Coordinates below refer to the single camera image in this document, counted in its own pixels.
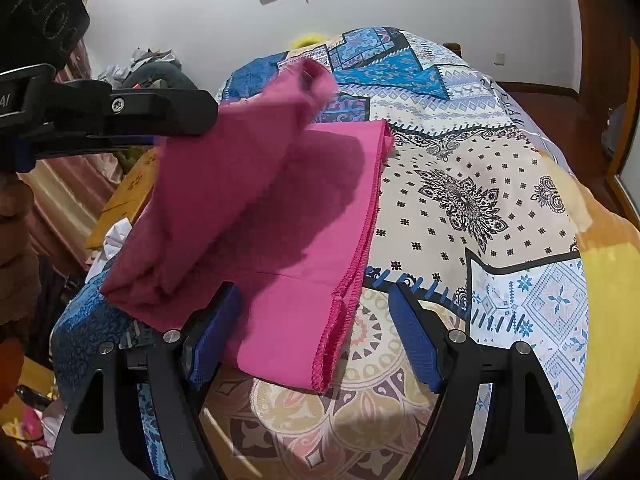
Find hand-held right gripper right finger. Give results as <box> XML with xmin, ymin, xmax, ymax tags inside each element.
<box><xmin>386</xmin><ymin>287</ymin><xmax>574</xmax><ymax>480</ymax></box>

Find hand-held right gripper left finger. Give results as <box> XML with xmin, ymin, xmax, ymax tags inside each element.
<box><xmin>50</xmin><ymin>282</ymin><xmax>247</xmax><ymax>480</ymax></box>

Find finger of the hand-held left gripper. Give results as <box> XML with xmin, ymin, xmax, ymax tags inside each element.
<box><xmin>14</xmin><ymin>130</ymin><xmax>168</xmax><ymax>173</ymax></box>
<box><xmin>50</xmin><ymin>79</ymin><xmax>219</xmax><ymax>137</ymax></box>

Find pink pants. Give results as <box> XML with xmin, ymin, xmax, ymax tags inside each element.
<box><xmin>100</xmin><ymin>57</ymin><xmax>397</xmax><ymax>394</ymax></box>

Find grey plush pillow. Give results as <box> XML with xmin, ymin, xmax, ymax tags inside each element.
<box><xmin>122</xmin><ymin>62</ymin><xmax>197</xmax><ymax>92</ymax></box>

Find pile of grey clothes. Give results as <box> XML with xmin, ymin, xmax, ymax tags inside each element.
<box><xmin>99</xmin><ymin>48</ymin><xmax>182</xmax><ymax>83</ymax></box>

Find striped pink curtain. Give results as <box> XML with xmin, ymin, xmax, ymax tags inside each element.
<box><xmin>27</xmin><ymin>35</ymin><xmax>128</xmax><ymax>273</ymax></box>

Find wooden lap desk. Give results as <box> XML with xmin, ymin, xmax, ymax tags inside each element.
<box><xmin>86</xmin><ymin>147</ymin><xmax>162</xmax><ymax>252</ymax></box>

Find white cloth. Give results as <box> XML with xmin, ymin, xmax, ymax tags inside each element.
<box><xmin>86</xmin><ymin>219</ymin><xmax>135</xmax><ymax>283</ymax></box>

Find patchwork printed blanket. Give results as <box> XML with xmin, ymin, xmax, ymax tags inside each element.
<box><xmin>50</xmin><ymin>27</ymin><xmax>621</xmax><ymax>480</ymax></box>

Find yellow bed sheet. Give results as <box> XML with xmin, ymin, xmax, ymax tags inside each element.
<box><xmin>572</xmin><ymin>175</ymin><xmax>640</xmax><ymax>480</ymax></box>

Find brown wooden door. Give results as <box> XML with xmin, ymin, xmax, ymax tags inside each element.
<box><xmin>570</xmin><ymin>0</ymin><xmax>640</xmax><ymax>213</ymax></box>

